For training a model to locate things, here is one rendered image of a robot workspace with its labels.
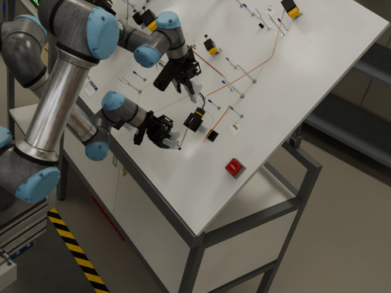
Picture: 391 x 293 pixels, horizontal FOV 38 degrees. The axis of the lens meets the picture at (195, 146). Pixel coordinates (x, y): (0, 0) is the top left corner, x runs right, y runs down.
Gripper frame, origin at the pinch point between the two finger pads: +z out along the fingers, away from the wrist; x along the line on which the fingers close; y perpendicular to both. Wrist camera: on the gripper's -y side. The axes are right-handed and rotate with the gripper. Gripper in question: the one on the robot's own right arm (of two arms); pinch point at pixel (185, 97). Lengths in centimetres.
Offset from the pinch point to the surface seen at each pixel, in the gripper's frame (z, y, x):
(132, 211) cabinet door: 59, -32, 21
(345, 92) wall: 197, 185, 76
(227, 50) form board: 6.4, 31.3, 11.2
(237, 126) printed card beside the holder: 16.3, 10.0, -13.3
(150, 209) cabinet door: 49, -28, 8
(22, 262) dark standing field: 93, -83, 68
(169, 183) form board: 30.4, -20.3, -2.1
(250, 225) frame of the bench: 54, -5, -27
